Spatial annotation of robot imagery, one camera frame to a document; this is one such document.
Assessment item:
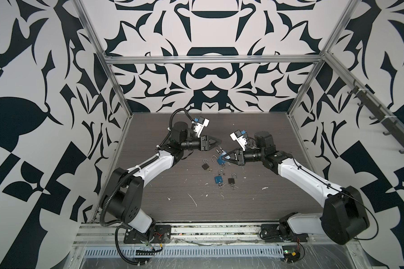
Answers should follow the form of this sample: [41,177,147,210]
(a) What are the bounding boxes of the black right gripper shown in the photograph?
[223,147,266,167]

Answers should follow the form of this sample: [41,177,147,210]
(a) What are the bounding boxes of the black padlock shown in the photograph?
[228,173,237,190]
[202,159,212,172]

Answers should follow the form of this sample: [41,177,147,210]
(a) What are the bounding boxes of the blue padlock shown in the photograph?
[214,170,224,189]
[211,155,226,168]
[216,146,226,163]

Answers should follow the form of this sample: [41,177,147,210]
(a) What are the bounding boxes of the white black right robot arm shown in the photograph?
[222,130,370,245]

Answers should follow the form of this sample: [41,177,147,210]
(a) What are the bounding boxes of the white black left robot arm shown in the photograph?
[99,117,221,234]

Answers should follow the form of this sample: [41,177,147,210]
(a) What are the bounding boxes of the small circuit board right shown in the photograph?
[281,245,305,264]

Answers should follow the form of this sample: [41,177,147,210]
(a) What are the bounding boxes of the grey hook rack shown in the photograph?
[348,80,404,154]

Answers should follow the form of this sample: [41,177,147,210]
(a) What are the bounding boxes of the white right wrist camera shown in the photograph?
[230,130,249,151]

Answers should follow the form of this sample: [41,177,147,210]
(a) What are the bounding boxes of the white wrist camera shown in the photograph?
[230,130,249,151]
[193,117,209,138]

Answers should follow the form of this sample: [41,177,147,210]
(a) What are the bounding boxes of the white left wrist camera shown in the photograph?
[193,117,209,138]

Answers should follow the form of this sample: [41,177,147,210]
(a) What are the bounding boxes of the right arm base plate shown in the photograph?
[259,223,308,243]

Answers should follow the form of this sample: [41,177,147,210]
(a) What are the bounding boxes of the white slotted cable duct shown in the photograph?
[82,246,285,259]

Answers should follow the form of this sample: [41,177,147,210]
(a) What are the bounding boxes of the aluminium frame crossbar back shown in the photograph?
[105,55,322,65]

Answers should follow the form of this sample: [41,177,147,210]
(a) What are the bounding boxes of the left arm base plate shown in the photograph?
[123,224,172,244]

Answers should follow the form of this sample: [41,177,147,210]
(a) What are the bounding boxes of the black corrugated cable left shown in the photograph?
[99,167,139,226]

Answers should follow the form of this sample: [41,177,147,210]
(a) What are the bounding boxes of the aluminium front rail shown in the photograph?
[72,221,359,248]

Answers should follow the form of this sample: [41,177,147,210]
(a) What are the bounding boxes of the aluminium frame post left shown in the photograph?
[73,0,133,119]

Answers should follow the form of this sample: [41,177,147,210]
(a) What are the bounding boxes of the aluminium frame post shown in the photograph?
[287,0,361,118]
[73,0,133,119]

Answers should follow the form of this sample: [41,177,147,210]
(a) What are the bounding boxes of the aluminium frame post right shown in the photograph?
[287,0,361,118]

